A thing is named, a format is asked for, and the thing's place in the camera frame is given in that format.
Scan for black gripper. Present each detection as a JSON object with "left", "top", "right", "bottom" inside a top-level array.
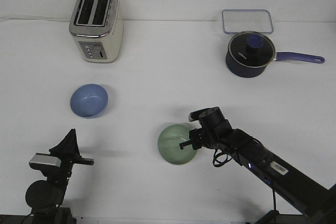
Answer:
[
  {"left": 49, "top": 129, "right": 94, "bottom": 179},
  {"left": 179, "top": 107, "right": 233, "bottom": 150}
]

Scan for green bowl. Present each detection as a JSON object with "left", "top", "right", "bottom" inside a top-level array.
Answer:
[{"left": 158, "top": 124, "right": 197, "bottom": 165}]

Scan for blue bowl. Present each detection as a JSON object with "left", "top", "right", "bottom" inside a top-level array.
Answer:
[{"left": 69, "top": 83, "right": 109, "bottom": 119}]

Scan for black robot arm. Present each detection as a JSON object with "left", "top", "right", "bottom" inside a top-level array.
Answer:
[
  {"left": 180, "top": 107, "right": 335, "bottom": 223},
  {"left": 25, "top": 129, "right": 94, "bottom": 223}
]

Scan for dark blue saucepan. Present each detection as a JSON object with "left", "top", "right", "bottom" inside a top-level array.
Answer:
[{"left": 226, "top": 50, "right": 325, "bottom": 78}]

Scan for glass pot lid blue knob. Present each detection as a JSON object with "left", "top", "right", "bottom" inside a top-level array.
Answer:
[{"left": 228, "top": 31, "right": 276, "bottom": 68}]

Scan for cream and chrome toaster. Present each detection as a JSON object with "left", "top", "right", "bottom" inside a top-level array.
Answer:
[{"left": 69, "top": 0, "right": 124, "bottom": 63}]

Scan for clear container blue rim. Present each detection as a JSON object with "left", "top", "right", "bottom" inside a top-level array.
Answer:
[{"left": 222, "top": 9, "right": 274, "bottom": 34}]

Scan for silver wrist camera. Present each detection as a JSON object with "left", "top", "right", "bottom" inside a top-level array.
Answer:
[
  {"left": 29, "top": 153, "right": 61, "bottom": 170},
  {"left": 188, "top": 108, "right": 209, "bottom": 122}
]

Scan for white toaster power cord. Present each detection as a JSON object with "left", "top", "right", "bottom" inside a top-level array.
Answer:
[{"left": 0, "top": 16, "right": 72, "bottom": 23}]

